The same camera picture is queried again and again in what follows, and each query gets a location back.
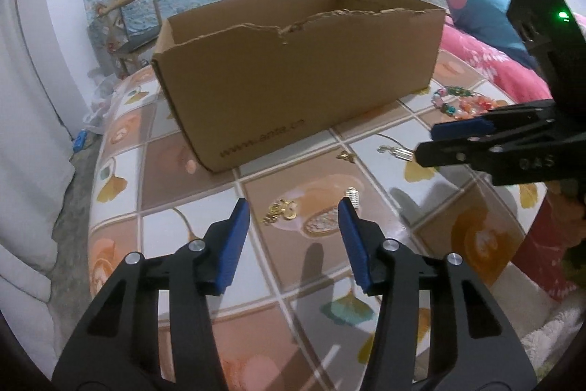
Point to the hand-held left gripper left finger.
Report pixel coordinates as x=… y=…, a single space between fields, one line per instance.
x=233 y=244

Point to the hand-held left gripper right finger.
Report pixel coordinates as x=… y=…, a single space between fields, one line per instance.
x=352 y=244

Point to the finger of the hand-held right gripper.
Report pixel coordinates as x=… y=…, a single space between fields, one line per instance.
x=462 y=127
x=448 y=153

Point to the gold charm jewelry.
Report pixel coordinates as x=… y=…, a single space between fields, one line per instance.
x=286 y=207

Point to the brown cardboard box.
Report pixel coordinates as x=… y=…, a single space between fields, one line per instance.
x=297 y=88

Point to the silver spring hair clip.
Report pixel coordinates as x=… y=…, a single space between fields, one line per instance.
x=352 y=195

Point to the pink floral blanket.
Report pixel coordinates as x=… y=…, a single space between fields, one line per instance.
x=485 y=70

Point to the ginkgo print tiled mat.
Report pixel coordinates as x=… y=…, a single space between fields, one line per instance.
x=274 y=185

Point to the small gold earring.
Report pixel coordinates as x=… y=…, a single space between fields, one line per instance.
x=345 y=156

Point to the blue plush pillow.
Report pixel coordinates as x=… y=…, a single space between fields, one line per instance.
x=480 y=15

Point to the small blue object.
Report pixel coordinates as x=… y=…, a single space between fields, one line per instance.
x=80 y=141

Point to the clear plastic bag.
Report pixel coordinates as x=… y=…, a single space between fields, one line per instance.
x=98 y=111

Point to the white fluffy blanket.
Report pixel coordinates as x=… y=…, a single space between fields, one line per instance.
x=549 y=336

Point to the white curtain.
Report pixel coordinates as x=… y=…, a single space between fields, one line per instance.
x=32 y=120

